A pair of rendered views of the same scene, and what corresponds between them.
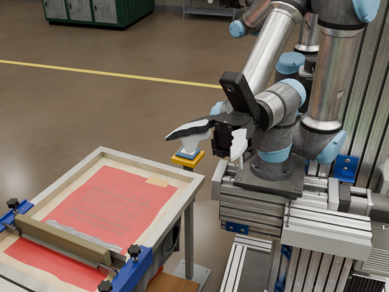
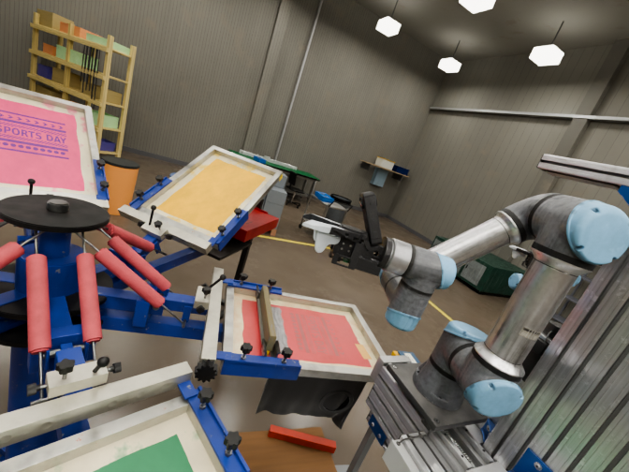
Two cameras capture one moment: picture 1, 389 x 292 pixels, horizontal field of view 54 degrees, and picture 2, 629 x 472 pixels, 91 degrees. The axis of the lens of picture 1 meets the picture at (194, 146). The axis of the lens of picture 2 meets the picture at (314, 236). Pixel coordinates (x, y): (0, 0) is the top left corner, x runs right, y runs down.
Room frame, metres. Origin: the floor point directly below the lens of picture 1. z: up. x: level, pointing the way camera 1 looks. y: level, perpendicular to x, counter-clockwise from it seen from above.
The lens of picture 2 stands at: (0.12, -0.48, 1.83)
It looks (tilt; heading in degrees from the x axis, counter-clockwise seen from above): 16 degrees down; 45
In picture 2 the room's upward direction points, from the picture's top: 20 degrees clockwise
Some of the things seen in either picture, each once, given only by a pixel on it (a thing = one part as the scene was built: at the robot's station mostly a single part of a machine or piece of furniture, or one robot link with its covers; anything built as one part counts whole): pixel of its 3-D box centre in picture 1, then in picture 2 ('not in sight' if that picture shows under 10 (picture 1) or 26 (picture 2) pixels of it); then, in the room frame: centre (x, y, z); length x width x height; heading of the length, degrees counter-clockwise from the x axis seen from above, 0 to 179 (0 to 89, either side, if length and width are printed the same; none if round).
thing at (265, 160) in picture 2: not in sight; (272, 176); (5.30, 7.16, 0.48); 2.65 x 1.06 x 0.96; 164
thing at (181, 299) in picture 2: not in sight; (186, 303); (0.64, 0.63, 1.02); 0.17 x 0.06 x 0.05; 155
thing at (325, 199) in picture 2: not in sight; (324, 216); (4.58, 3.88, 0.46); 0.98 x 0.57 x 0.93; 73
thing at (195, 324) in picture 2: not in sight; (211, 331); (0.75, 0.57, 0.89); 1.24 x 0.06 x 0.06; 155
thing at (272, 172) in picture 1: (272, 156); (443, 376); (1.07, -0.27, 1.31); 0.15 x 0.15 x 0.10
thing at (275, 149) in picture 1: (269, 135); (405, 301); (0.79, -0.18, 1.56); 0.11 x 0.08 x 0.11; 50
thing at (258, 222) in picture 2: not in sight; (238, 218); (1.36, 1.64, 1.06); 0.61 x 0.46 x 0.12; 35
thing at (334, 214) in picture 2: not in sight; (336, 210); (6.00, 4.92, 0.36); 0.58 x 0.57 x 0.72; 73
